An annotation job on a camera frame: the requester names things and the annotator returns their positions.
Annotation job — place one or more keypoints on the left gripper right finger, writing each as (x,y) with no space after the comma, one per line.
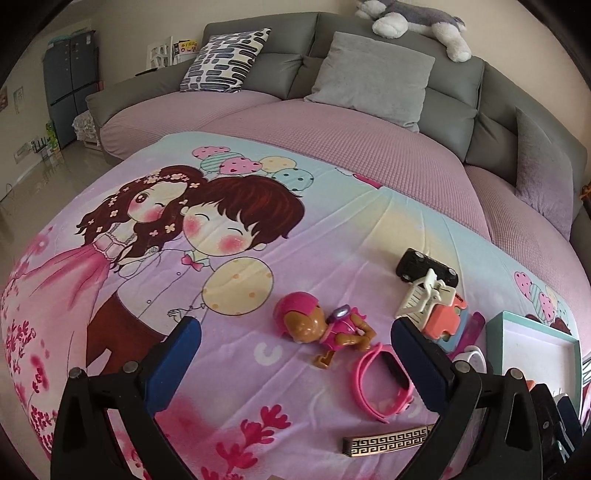
(508,443)

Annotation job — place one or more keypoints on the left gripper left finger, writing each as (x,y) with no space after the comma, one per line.
(85,446)

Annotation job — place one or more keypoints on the white smart watch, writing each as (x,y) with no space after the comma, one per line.
(474,356)

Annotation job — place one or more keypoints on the purple lighter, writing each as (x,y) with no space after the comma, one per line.
(474,327)

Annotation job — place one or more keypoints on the pink smart watch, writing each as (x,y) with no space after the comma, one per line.
(381,386)

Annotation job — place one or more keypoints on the gold black patterned lighter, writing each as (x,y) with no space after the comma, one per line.
(363,446)

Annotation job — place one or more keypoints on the white hair claw clip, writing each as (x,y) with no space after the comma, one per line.
(425,294)

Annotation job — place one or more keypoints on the black toy car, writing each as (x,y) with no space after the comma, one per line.
(415,265)

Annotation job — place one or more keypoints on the pink brown puppy figure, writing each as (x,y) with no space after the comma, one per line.
(299,315)

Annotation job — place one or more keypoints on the teal shallow cardboard tray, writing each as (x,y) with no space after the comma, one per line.
(542,353)

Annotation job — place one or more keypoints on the purple grey cushion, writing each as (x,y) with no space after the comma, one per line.
(544,175)

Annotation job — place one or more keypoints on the cartoon print pink blanket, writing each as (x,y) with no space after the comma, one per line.
(220,228)

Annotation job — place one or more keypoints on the grey sofa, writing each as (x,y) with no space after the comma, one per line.
(463,161)

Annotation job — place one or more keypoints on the light grey cushion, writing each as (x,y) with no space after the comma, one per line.
(377,78)

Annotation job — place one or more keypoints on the dark blue cabinet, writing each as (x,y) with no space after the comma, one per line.
(70,73)

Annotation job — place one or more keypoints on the books and white rack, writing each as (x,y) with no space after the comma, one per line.
(169,52)

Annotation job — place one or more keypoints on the black white patterned cushion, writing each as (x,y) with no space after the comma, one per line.
(222,65)

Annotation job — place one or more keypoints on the grey husky plush toy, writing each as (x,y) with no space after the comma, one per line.
(393,19)

